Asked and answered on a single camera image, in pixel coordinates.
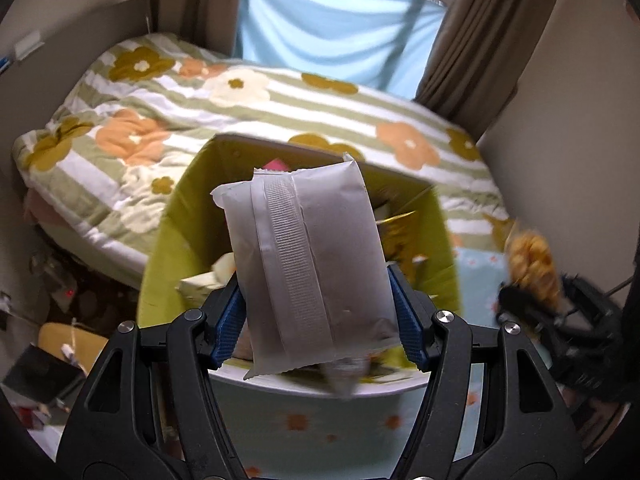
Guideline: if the light blue hanging cloth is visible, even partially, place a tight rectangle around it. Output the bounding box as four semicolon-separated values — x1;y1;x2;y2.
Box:
233;0;446;99

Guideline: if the green cardboard box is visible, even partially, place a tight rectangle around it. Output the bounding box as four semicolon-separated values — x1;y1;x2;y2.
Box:
135;132;461;400

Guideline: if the blue item on headboard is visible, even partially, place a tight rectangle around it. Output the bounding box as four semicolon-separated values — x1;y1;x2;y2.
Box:
0;56;11;74

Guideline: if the pink cotton candy bag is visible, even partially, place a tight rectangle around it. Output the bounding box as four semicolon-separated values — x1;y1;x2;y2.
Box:
262;158;290;171

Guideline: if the golden brown snack bag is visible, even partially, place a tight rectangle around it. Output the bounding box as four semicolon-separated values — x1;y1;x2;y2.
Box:
506;221;561;311

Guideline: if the white small box on headboard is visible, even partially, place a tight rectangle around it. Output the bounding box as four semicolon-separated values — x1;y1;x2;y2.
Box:
13;30;44;61

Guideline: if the wooden stool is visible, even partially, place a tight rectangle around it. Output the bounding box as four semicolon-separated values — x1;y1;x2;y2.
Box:
37;323;107;375

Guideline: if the plain white snack packet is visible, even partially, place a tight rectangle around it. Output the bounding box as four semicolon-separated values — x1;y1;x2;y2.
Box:
212;156;400;377

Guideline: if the cream yellow cake snack bag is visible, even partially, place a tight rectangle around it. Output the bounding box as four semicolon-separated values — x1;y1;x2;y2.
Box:
177;252;236;308

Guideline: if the grey bed headboard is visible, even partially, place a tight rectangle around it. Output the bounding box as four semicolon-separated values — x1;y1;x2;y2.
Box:
0;0;151;172

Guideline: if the right brown curtain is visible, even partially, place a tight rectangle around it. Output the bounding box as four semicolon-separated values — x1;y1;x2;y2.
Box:
414;0;556;141

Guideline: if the floral striped quilt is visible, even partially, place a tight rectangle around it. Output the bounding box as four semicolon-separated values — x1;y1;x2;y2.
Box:
11;34;510;287

